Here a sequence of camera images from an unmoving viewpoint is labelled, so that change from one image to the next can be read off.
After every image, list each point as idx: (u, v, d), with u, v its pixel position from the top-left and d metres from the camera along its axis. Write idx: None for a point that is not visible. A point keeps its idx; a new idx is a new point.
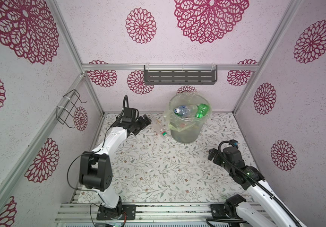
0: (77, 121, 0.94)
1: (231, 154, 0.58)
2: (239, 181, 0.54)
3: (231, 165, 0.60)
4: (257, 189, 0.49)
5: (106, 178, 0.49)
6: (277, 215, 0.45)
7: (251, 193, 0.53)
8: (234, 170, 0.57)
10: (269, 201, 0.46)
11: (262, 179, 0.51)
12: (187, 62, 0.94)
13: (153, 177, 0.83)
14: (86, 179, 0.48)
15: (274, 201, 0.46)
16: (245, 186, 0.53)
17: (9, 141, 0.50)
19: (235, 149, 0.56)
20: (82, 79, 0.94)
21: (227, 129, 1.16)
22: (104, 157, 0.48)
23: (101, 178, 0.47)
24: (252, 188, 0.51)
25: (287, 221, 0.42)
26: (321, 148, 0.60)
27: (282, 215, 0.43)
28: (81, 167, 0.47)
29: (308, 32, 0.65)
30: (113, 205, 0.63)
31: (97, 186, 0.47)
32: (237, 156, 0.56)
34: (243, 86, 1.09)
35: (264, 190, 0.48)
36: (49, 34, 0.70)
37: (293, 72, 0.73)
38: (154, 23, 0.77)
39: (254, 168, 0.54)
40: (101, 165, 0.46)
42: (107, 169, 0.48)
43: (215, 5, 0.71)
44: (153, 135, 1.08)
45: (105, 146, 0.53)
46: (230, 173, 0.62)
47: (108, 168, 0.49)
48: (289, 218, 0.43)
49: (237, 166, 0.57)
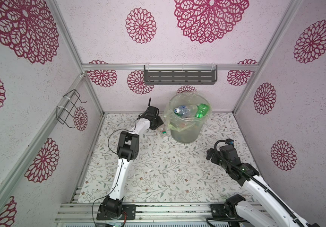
0: (77, 121, 0.94)
1: (227, 151, 0.60)
2: (235, 177, 0.56)
3: (227, 162, 0.62)
4: (252, 183, 0.51)
5: (135, 150, 0.68)
6: (272, 208, 0.45)
7: (246, 187, 0.54)
8: (230, 167, 0.59)
10: (264, 194, 0.48)
11: (257, 174, 0.53)
12: (187, 62, 0.94)
13: (153, 177, 0.83)
14: (122, 150, 0.69)
15: (269, 194, 0.47)
16: (240, 182, 0.55)
17: (9, 141, 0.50)
19: (231, 146, 0.59)
20: (82, 78, 0.94)
21: (227, 129, 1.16)
22: (136, 135, 0.69)
23: (132, 150, 0.68)
24: (247, 183, 0.52)
25: (282, 212, 0.43)
26: (321, 148, 0.60)
27: (277, 207, 0.44)
28: (119, 140, 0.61)
29: (308, 32, 0.65)
30: (119, 197, 0.67)
31: (129, 156, 0.68)
32: (233, 153, 0.58)
34: (243, 86, 1.09)
35: (258, 184, 0.50)
36: (49, 35, 0.70)
37: (293, 72, 0.73)
38: (154, 23, 0.77)
39: (250, 164, 0.56)
40: (134, 140, 0.67)
42: (136, 144, 0.68)
43: (215, 5, 0.71)
44: (153, 135, 1.08)
45: (135, 129, 0.73)
46: (227, 170, 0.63)
47: (137, 144, 0.69)
48: (284, 209, 0.44)
49: (233, 162, 0.59)
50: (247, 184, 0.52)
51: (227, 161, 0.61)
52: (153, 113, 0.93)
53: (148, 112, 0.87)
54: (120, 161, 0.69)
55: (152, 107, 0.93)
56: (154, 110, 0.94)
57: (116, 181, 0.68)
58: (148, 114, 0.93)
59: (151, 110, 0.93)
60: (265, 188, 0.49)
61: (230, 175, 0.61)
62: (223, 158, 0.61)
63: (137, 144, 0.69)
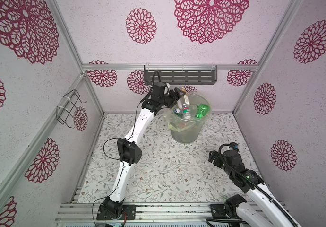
0: (77, 121, 0.94)
1: (232, 157, 0.58)
2: (238, 184, 0.55)
3: (231, 169, 0.60)
4: (257, 192, 0.50)
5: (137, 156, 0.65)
6: (277, 219, 0.45)
7: (250, 195, 0.53)
8: (234, 173, 0.58)
10: (268, 204, 0.47)
11: (262, 182, 0.52)
12: (187, 62, 0.94)
13: (153, 177, 0.83)
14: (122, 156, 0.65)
15: (273, 204, 0.47)
16: (244, 189, 0.54)
17: (9, 142, 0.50)
19: (235, 152, 0.58)
20: (83, 79, 0.94)
21: (227, 129, 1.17)
22: (133, 144, 0.60)
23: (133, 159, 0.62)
24: (252, 192, 0.51)
25: (286, 223, 0.43)
26: (321, 148, 0.60)
27: (281, 218, 0.44)
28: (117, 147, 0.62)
29: (308, 32, 0.65)
30: (119, 199, 0.66)
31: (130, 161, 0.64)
32: (237, 160, 0.56)
34: (243, 86, 1.09)
35: (263, 194, 0.49)
36: (49, 35, 0.70)
37: (293, 73, 0.73)
38: (154, 23, 0.77)
39: (254, 171, 0.55)
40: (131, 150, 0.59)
42: (136, 152, 0.62)
43: (215, 5, 0.71)
44: (153, 135, 1.08)
45: (135, 133, 0.62)
46: (230, 176, 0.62)
47: (138, 152, 0.64)
48: (288, 220, 0.43)
49: (237, 169, 0.58)
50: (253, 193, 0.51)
51: (232, 166, 0.60)
52: (158, 94, 0.72)
53: (152, 93, 0.70)
54: (121, 164, 0.65)
55: (156, 84, 0.68)
56: (158, 90, 0.70)
57: (116, 184, 0.66)
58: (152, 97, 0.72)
59: (155, 90, 0.69)
60: (270, 199, 0.48)
61: (233, 181, 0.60)
62: (227, 164, 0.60)
63: (137, 152, 0.63)
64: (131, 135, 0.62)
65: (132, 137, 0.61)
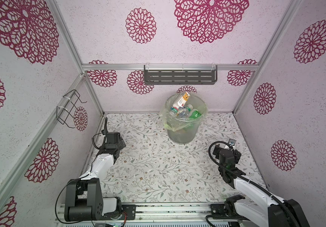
0: (77, 121, 0.94)
1: (225, 157, 0.66)
2: (227, 180, 0.64)
3: (222, 167, 0.70)
4: (238, 179, 0.59)
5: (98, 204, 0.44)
6: (255, 194, 0.51)
7: (235, 186, 0.61)
8: (225, 171, 0.67)
10: (246, 184, 0.56)
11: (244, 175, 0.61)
12: (187, 62, 0.94)
13: (153, 177, 0.83)
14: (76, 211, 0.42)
15: (250, 183, 0.56)
16: (231, 184, 0.63)
17: (9, 142, 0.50)
19: (230, 153, 0.65)
20: (82, 78, 0.94)
21: (227, 129, 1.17)
22: (94, 181, 0.44)
23: (93, 207, 0.42)
24: (235, 181, 0.60)
25: (262, 194, 0.50)
26: (321, 148, 0.60)
27: (258, 191, 0.51)
28: (69, 199, 0.43)
29: (308, 32, 0.65)
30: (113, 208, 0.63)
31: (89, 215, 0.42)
32: (230, 160, 0.63)
34: (243, 86, 1.09)
35: (242, 178, 0.59)
36: (49, 35, 0.70)
37: (293, 72, 0.73)
38: (154, 23, 0.77)
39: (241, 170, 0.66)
40: (90, 192, 0.43)
42: (98, 196, 0.44)
43: (215, 5, 0.71)
44: (153, 135, 1.08)
45: (93, 171, 0.50)
46: (221, 173, 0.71)
47: (98, 195, 0.45)
48: (263, 191, 0.50)
49: (228, 168, 0.66)
50: (235, 181, 0.60)
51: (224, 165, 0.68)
52: (113, 140, 0.70)
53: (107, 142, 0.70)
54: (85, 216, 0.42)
55: (110, 133, 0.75)
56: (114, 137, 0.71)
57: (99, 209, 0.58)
58: (108, 143, 0.70)
59: (110, 138, 0.69)
60: (247, 181, 0.57)
61: (223, 178, 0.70)
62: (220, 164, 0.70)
63: (98, 196, 0.45)
64: (89, 172, 0.49)
65: (90, 174, 0.48)
